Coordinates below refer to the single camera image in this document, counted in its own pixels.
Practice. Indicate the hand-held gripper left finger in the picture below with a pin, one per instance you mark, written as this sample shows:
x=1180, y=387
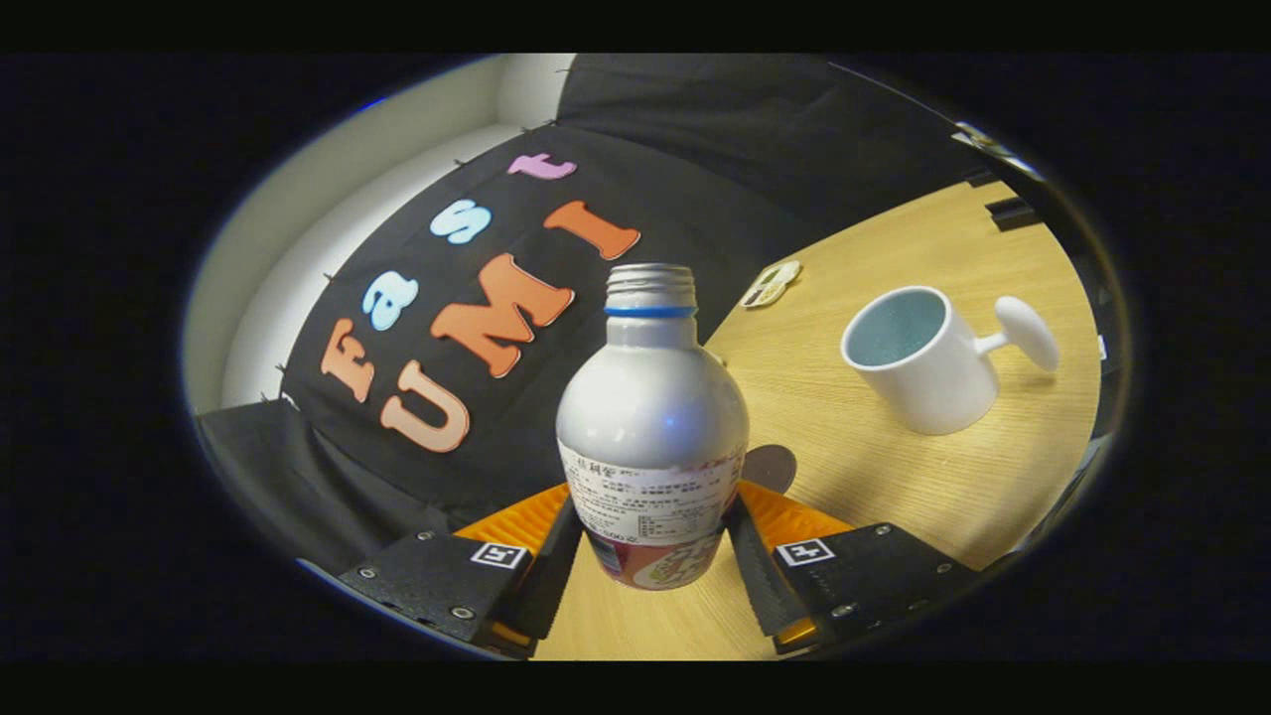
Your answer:
x=546, y=586

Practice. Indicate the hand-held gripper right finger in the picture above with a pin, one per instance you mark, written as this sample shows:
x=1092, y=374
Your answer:
x=760, y=586

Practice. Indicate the dark brown round coaster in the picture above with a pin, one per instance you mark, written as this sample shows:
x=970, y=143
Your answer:
x=775, y=467

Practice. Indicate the silver juice bottle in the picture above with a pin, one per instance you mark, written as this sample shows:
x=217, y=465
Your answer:
x=650, y=417

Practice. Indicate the wooden table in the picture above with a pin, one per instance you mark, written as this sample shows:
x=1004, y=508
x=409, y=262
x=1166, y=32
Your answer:
x=894, y=497

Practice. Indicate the small white food dish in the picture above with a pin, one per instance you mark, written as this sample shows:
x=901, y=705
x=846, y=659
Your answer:
x=770, y=285

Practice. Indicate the large black block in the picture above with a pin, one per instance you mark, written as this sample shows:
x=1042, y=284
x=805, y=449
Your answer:
x=1011, y=213

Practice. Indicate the small black block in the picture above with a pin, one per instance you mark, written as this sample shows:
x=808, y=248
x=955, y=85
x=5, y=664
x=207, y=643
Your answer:
x=981, y=179

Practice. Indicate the white shelf with items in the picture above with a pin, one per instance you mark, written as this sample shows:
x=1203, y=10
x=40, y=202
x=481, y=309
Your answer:
x=993, y=149

